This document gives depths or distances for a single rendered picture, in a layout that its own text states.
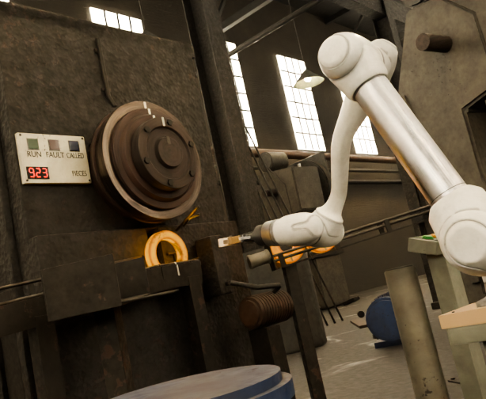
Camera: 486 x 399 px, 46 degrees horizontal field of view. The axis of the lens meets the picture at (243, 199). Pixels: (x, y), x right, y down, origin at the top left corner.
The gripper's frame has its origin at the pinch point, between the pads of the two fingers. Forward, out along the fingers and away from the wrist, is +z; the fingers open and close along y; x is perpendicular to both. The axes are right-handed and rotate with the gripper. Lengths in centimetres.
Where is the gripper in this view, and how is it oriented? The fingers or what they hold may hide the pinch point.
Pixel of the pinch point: (225, 241)
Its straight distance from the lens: 213.5
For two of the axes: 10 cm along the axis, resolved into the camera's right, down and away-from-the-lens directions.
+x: -1.5, -9.8, 1.0
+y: 6.7, -0.2, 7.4
